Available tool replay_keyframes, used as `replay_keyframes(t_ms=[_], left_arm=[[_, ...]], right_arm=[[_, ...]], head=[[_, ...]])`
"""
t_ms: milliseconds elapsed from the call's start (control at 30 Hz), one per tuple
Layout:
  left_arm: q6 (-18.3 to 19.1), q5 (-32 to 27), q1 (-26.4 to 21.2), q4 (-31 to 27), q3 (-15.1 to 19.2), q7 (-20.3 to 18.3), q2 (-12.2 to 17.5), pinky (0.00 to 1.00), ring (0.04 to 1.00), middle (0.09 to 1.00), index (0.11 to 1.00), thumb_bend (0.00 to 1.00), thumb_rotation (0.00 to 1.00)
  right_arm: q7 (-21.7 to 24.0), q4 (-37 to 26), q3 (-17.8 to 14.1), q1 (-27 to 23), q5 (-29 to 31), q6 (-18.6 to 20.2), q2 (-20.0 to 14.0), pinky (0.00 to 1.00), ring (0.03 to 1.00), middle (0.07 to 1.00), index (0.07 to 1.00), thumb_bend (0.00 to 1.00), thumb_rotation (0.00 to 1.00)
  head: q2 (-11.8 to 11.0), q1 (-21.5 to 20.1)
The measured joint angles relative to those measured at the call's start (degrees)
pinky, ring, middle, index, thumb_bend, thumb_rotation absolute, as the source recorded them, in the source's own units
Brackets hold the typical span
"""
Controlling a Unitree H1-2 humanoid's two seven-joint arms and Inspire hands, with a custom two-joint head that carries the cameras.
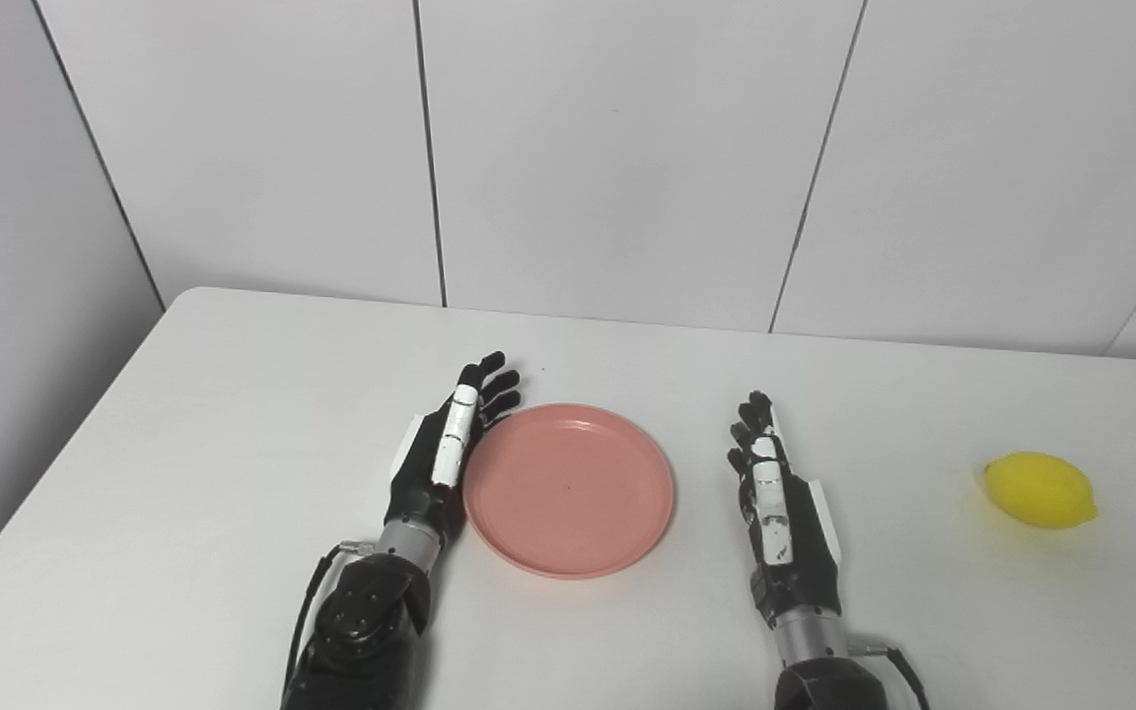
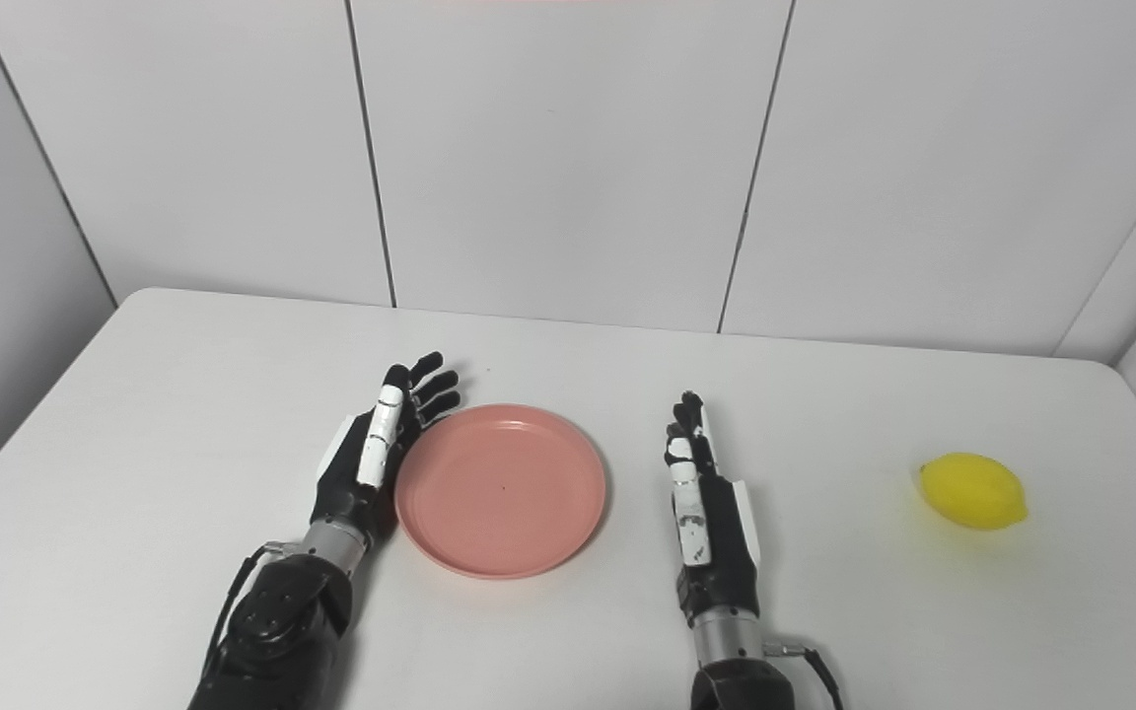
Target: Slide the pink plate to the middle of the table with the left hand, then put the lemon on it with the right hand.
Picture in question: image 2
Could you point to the yellow lemon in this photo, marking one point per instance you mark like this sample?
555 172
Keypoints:
973 490

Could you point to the pink plate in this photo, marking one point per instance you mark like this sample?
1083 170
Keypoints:
500 490

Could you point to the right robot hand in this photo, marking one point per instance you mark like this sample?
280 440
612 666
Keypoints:
711 523

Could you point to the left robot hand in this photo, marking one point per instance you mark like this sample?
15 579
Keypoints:
376 449

